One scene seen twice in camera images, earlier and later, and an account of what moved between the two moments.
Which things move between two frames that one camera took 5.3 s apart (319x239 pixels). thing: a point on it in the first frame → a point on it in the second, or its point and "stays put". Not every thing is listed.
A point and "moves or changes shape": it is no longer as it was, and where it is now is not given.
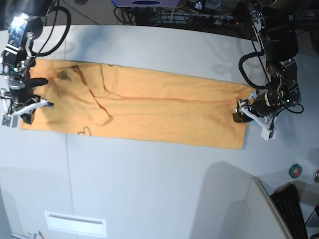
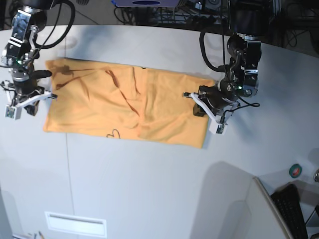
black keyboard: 286,199 stays put
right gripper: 266,103 → 225,91
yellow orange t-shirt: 137,103 moves or changes shape
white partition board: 265,222 stays put
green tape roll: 295,171 stays put
